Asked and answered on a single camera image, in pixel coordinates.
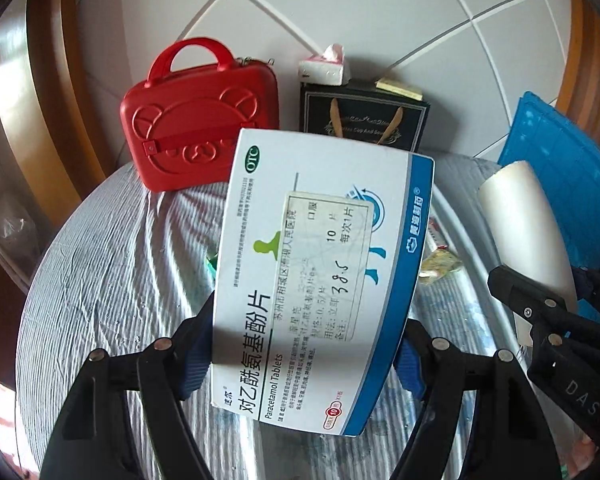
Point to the blue plastic crate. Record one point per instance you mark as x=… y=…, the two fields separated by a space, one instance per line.
x=580 y=170

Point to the black gift bag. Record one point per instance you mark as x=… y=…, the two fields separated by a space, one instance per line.
x=320 y=110

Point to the wooden headboard frame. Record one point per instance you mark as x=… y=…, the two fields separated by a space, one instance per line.
x=45 y=85

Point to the white padded headboard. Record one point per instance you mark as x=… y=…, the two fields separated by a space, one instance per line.
x=380 y=10

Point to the red white small packet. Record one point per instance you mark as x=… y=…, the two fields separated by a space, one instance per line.
x=437 y=239

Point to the green plastic packet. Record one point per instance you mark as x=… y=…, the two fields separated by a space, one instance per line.
x=211 y=263

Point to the white paper roll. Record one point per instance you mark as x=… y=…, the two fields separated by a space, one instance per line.
x=525 y=220

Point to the white tissue pack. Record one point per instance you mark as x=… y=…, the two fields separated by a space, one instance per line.
x=322 y=70

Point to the small yellow packet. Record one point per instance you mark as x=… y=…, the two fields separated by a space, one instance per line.
x=440 y=265

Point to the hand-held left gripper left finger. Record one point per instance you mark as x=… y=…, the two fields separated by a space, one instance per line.
x=195 y=365

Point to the person's right hand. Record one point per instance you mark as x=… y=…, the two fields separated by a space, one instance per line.
x=587 y=462

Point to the yellow sticky notes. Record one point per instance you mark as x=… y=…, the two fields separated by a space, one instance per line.
x=397 y=87

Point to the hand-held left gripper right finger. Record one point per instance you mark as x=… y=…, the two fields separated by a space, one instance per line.
x=407 y=365

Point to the white blue medicine box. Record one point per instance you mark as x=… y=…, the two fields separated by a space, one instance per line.
x=305 y=260

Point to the red bear hard case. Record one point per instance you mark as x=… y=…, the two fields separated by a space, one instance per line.
x=180 y=125

